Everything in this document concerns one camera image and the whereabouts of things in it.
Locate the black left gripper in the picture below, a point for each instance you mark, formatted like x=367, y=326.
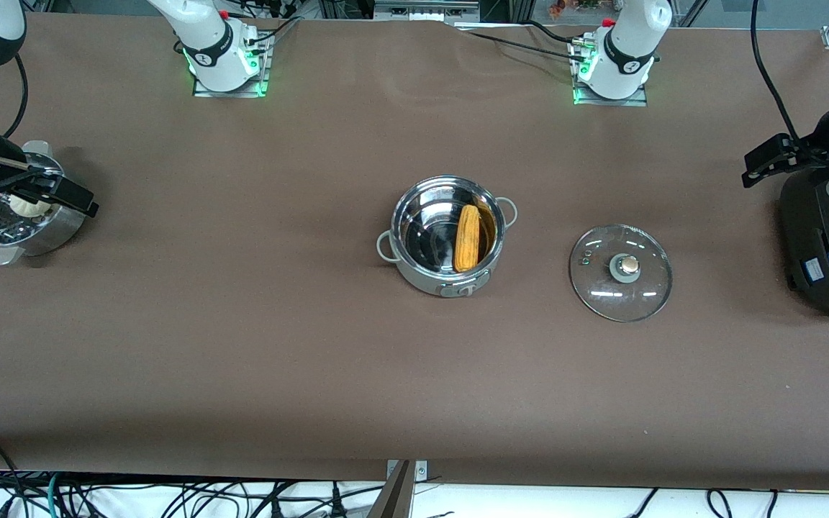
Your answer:
x=805, y=152

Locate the glass lid with gold knob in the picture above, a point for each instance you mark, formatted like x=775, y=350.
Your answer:
x=621, y=273

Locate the yellow corn cob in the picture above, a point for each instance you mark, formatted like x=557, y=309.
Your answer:
x=467, y=237

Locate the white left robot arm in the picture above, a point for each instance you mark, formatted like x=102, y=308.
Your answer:
x=627, y=50

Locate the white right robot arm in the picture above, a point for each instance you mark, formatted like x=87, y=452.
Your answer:
x=216, y=54

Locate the white round food item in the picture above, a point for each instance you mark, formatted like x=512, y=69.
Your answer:
x=29, y=207

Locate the black round appliance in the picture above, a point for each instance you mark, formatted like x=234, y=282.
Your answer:
x=828, y=266

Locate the brown table mat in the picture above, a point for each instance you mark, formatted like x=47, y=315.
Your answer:
x=314, y=144

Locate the grey metal box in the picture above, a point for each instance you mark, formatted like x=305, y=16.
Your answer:
x=425, y=10

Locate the grey metal table bracket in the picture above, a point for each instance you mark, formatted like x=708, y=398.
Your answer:
x=406, y=489

